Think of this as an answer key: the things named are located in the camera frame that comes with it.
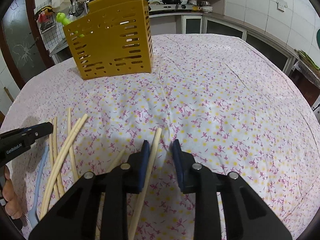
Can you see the light blue plastic utensil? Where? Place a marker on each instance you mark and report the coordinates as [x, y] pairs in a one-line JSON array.
[[32, 213]]

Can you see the kitchen counter cabinets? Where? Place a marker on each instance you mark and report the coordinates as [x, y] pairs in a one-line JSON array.
[[200, 23]]

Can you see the green handled fork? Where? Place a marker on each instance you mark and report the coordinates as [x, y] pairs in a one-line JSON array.
[[65, 22]]

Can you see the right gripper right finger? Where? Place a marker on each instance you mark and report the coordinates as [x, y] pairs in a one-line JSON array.
[[191, 176]]

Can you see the yellow slotted utensil holder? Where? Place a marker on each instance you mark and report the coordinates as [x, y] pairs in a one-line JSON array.
[[113, 39]]

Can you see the dark wooden door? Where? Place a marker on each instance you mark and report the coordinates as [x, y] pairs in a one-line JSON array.
[[22, 45]]

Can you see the gas stove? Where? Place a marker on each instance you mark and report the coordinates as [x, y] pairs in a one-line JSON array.
[[171, 7]]

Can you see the pink floral tablecloth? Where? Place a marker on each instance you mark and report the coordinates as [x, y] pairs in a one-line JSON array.
[[225, 102]]

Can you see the white wall socket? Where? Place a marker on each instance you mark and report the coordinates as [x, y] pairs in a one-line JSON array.
[[281, 5]]

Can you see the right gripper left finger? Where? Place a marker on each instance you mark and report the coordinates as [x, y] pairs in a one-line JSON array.
[[129, 177]]

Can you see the person's left hand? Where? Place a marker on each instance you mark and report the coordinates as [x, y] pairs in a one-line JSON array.
[[12, 207]]

